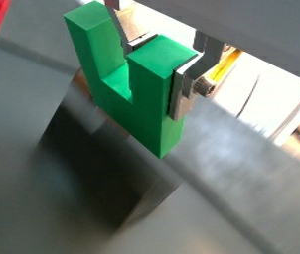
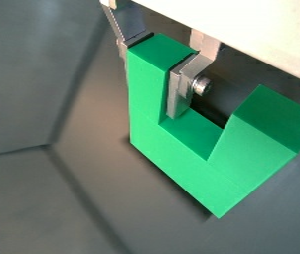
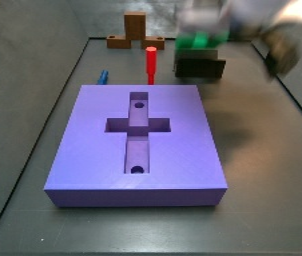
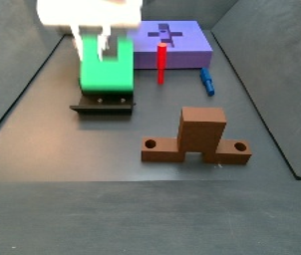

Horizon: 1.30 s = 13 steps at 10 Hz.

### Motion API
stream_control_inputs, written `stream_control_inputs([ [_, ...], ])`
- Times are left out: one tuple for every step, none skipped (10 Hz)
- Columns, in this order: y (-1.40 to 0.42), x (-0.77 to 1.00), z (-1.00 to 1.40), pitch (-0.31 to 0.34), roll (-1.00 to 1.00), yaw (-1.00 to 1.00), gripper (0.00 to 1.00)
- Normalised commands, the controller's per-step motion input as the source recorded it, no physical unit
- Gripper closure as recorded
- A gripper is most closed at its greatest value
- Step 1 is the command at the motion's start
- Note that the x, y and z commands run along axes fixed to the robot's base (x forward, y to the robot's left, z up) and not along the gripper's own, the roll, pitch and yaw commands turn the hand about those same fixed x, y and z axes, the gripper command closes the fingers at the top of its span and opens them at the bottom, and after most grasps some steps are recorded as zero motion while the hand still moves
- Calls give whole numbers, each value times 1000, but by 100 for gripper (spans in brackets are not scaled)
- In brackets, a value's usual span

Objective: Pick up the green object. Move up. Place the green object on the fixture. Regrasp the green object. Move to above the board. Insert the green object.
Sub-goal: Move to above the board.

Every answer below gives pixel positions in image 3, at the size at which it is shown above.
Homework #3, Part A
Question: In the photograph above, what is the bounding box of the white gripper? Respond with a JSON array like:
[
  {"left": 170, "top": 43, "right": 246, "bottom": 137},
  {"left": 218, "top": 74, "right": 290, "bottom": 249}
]
[{"left": 177, "top": 0, "right": 302, "bottom": 37}]

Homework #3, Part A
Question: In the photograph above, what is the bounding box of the purple board with cross slot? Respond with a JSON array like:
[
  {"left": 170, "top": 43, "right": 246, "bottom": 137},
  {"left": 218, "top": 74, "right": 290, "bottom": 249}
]
[{"left": 45, "top": 85, "right": 228, "bottom": 207}]

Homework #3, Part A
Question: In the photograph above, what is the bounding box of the black angle bracket fixture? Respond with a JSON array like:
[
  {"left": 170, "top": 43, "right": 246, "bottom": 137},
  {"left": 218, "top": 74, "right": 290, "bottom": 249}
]
[{"left": 174, "top": 49, "right": 226, "bottom": 79}]

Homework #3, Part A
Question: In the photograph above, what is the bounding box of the red cylindrical peg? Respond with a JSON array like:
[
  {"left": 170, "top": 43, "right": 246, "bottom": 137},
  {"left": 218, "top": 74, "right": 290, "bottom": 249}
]
[{"left": 146, "top": 46, "right": 158, "bottom": 85}]

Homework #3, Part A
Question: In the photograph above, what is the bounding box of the brown T-shaped block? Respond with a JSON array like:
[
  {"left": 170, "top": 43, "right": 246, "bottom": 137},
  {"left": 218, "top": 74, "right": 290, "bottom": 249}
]
[{"left": 106, "top": 11, "right": 165, "bottom": 50}]

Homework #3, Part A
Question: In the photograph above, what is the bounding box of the green U-shaped block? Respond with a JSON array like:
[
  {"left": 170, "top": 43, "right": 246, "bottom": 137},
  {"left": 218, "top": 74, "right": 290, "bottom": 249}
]
[{"left": 175, "top": 30, "right": 230, "bottom": 49}]

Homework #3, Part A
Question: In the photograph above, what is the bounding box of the blue cylindrical peg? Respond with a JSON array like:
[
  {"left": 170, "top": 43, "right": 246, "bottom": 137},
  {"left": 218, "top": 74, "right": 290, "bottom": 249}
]
[{"left": 97, "top": 70, "right": 109, "bottom": 85}]

